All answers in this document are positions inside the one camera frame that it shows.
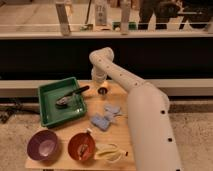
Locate red bowl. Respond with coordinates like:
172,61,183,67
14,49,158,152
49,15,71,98
67,133,95,162

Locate black handled spatula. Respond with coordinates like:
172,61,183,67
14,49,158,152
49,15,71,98
55,86,89,108

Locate orange apple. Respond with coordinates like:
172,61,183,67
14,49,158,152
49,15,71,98
101,84,108,90

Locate wooden board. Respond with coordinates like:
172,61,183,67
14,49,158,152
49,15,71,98
25,82,135,171

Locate banana peel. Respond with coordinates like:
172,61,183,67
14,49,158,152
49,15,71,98
94,143,128,163

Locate blue sponge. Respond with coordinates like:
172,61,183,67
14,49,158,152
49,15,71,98
90,115,110,131

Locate green plastic tray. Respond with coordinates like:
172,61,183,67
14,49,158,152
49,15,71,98
38,77,89,128

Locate small black round object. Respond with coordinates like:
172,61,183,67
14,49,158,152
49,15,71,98
98,87,108,95

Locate purple bowl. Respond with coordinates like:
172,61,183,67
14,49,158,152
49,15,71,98
27,130,59,161

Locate light blue cloth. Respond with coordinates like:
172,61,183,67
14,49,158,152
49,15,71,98
104,104,121,123

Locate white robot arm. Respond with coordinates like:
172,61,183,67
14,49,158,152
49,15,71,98
89,47,183,171

